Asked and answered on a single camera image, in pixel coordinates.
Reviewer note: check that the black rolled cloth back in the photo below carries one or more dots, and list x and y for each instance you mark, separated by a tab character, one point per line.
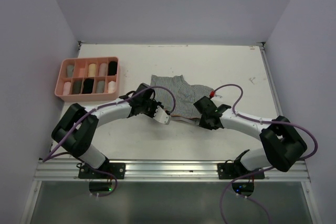
112	68

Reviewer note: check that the beige navy-trimmed underwear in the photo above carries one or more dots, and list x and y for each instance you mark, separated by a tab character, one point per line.
92	69

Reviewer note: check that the plain grey underwear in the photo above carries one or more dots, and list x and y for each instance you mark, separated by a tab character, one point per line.
70	71

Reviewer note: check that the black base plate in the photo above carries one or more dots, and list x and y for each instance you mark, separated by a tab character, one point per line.
116	169
232	169

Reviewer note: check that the black rolled cloth front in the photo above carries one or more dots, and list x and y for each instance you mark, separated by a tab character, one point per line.
88	86

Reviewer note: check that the pink divided storage tray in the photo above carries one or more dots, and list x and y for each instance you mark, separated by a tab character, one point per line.
81	73

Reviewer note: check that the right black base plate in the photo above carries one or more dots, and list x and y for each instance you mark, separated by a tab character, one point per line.
232	169

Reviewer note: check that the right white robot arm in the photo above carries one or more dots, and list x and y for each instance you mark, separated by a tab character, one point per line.
282	145

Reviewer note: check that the aluminium mounting rail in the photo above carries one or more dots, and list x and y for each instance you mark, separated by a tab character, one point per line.
67	169

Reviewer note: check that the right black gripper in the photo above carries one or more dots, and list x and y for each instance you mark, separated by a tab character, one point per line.
202	123

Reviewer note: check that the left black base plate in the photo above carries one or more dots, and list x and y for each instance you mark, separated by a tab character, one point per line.
116	169

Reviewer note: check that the grey striped underwear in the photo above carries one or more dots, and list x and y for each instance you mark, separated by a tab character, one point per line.
178	97

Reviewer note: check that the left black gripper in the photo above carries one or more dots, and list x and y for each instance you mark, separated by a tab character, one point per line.
155	104

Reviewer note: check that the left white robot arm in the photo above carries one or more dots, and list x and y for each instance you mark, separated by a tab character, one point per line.
75	130

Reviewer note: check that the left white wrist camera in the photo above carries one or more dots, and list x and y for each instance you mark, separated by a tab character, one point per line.
161	116

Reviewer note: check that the grey rolled cloth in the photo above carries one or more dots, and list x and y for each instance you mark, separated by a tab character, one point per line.
100	87

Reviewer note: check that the olive rolled cloth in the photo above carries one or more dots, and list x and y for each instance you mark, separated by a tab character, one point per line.
76	87

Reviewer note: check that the white rolled cloth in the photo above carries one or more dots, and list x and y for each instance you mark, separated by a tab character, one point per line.
112	87

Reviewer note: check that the beige rolled cloth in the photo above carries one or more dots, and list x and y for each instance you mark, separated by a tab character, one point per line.
102	69

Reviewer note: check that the black rolled cloth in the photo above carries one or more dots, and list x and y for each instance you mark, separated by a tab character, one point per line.
112	68
88	86

